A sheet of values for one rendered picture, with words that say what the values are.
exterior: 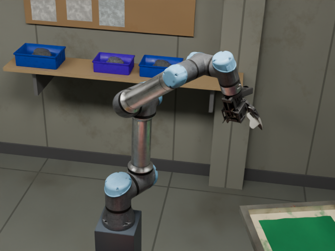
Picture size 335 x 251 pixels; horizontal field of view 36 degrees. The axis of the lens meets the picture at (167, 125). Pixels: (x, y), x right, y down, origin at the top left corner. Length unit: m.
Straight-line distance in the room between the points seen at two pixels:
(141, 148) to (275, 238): 0.92
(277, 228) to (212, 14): 1.97
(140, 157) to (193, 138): 2.40
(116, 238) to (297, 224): 1.03
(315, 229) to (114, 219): 1.12
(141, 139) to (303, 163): 2.73
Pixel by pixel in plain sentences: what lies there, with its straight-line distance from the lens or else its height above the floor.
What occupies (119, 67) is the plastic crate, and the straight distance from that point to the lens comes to 4.00.
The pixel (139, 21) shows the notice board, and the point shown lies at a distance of 4.27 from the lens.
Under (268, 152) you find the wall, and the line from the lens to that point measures 4.71.
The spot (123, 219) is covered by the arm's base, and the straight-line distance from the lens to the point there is 2.36.
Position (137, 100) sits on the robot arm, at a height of 1.88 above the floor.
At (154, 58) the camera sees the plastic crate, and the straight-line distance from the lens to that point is 4.13.
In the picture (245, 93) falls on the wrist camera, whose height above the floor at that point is 1.92.
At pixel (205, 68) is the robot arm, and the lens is 1.85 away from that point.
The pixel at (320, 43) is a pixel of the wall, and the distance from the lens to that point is 4.29.
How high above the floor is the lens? 2.76
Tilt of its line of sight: 29 degrees down
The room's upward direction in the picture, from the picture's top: 2 degrees clockwise
